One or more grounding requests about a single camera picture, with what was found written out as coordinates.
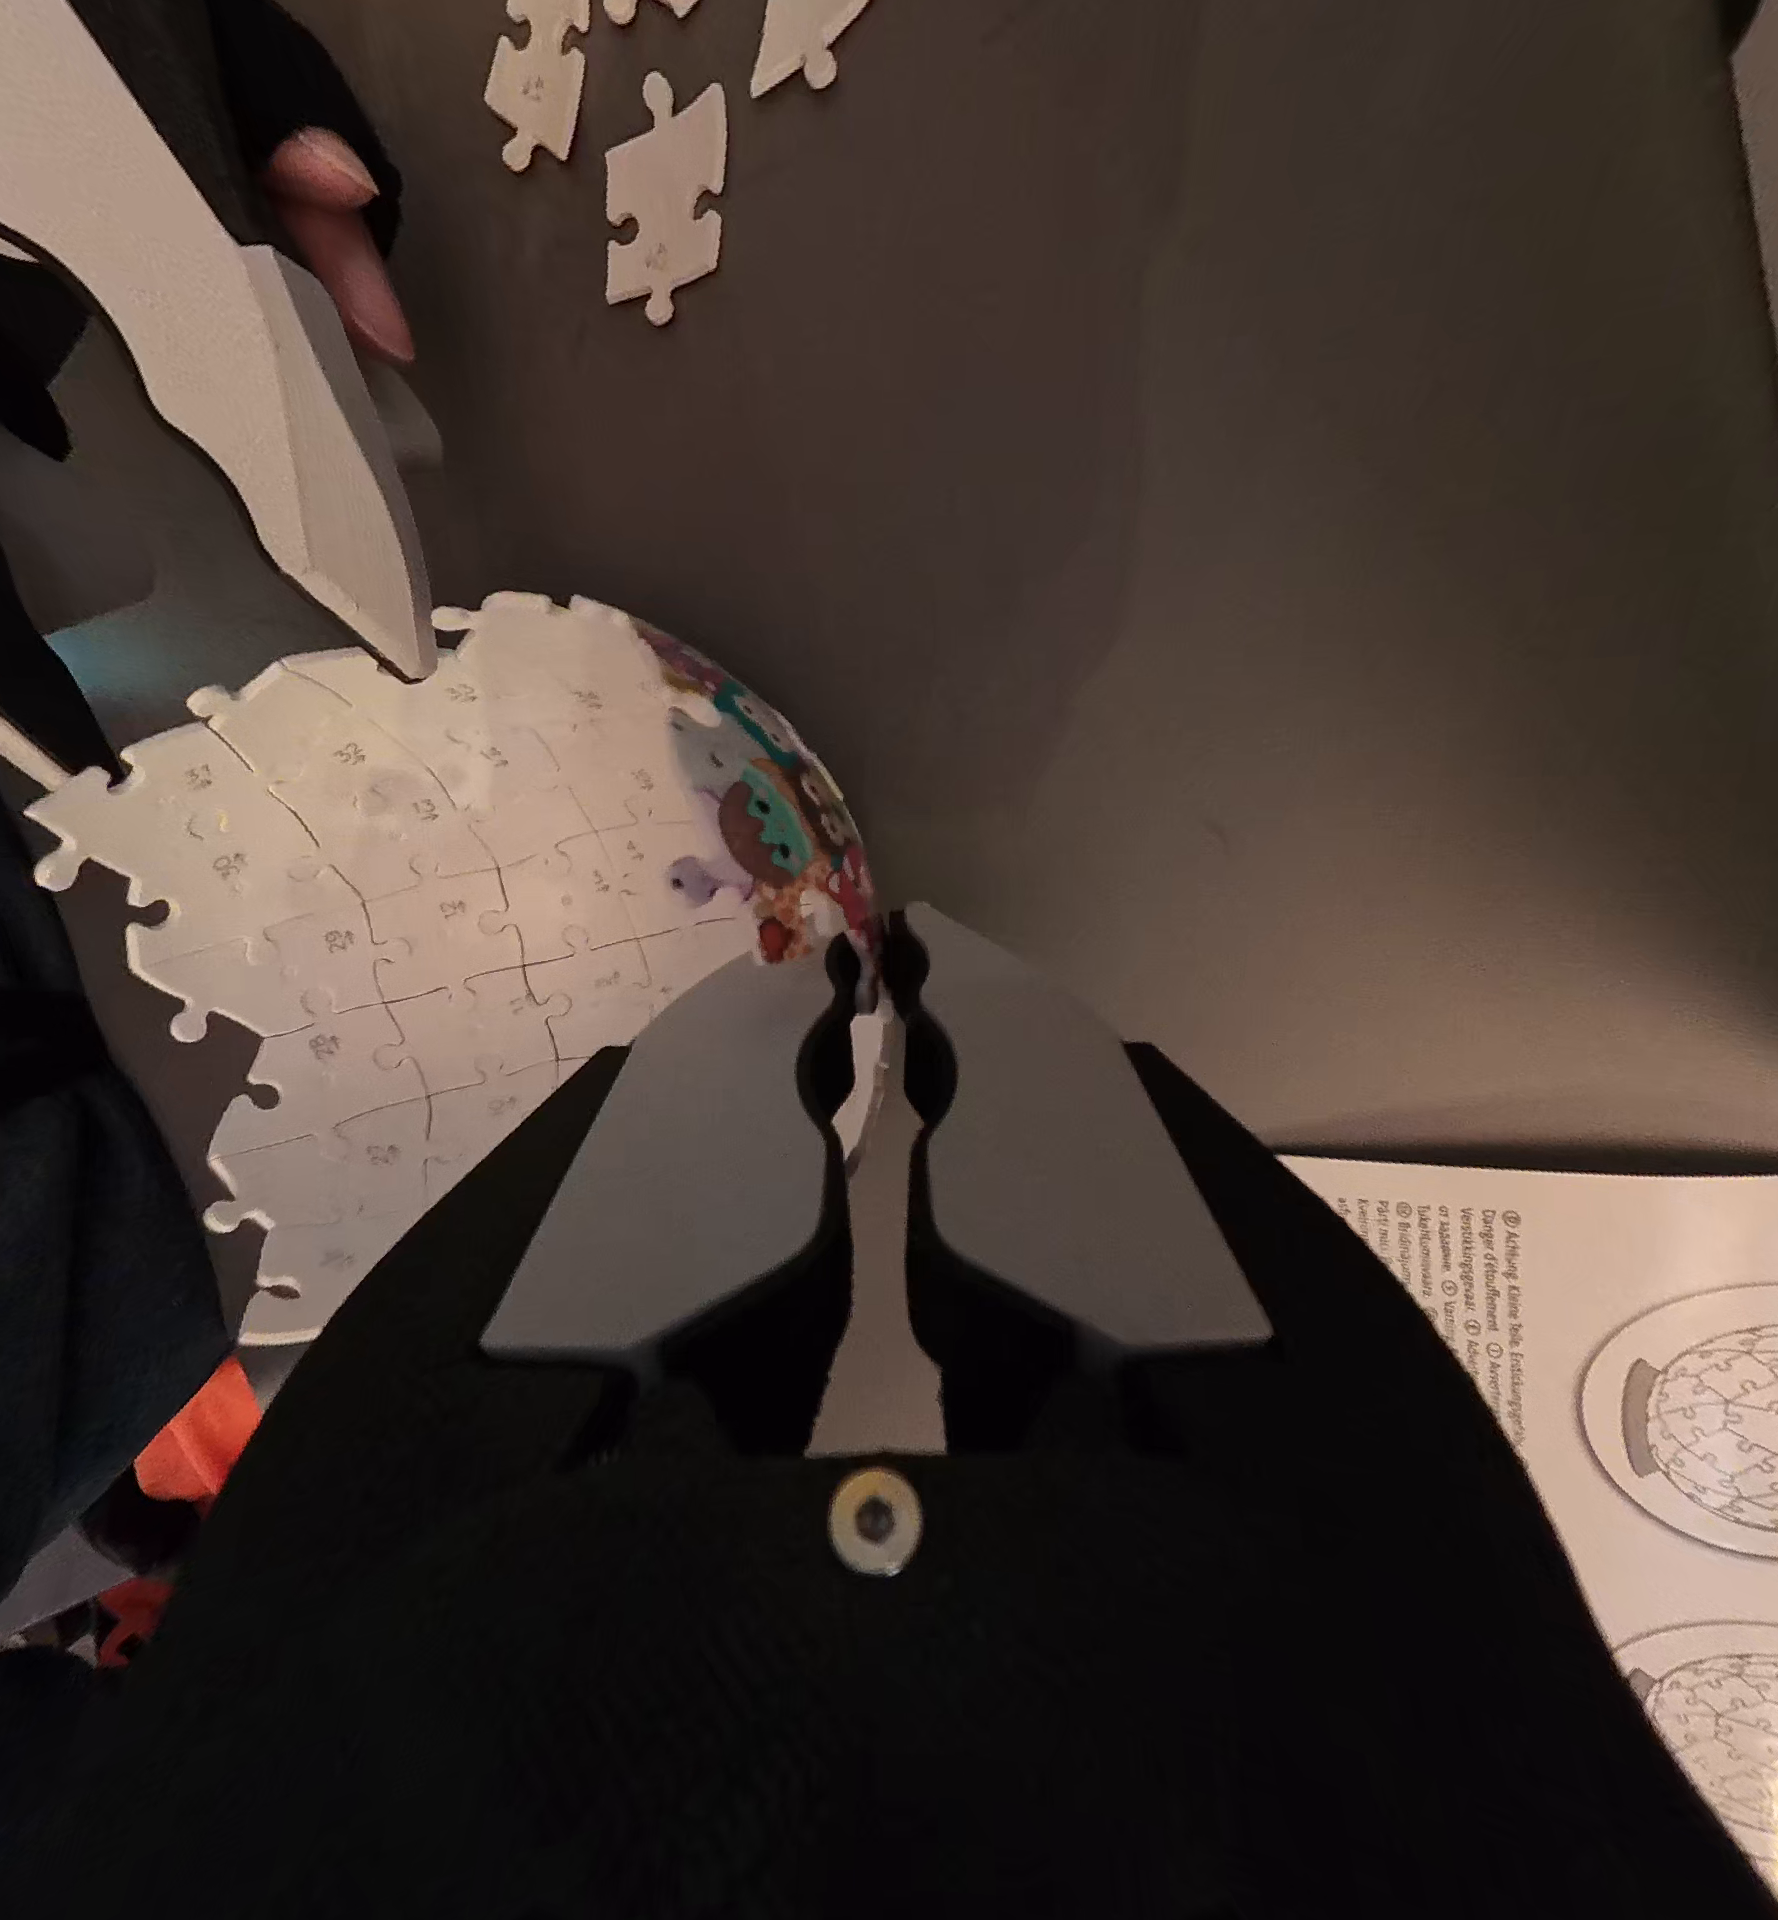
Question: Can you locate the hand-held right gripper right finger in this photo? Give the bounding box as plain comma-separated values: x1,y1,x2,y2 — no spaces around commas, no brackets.
885,901,1274,1453

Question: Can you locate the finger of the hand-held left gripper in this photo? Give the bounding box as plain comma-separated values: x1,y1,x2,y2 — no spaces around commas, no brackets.
0,451,134,790
0,0,440,683

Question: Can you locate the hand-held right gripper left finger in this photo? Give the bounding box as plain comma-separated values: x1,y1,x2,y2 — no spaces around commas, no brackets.
479,932,870,1453

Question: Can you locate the partly built puzzle ball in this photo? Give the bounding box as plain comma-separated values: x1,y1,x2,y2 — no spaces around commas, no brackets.
26,592,891,1346

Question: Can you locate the pile of white puzzle pieces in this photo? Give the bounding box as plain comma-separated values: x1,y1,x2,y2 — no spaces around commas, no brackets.
484,0,879,328

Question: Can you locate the person's left hand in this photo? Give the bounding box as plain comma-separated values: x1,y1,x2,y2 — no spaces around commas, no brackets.
266,126,421,370

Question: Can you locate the white instruction leaflet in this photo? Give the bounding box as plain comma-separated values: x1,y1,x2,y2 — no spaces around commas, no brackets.
1279,1153,1778,1920

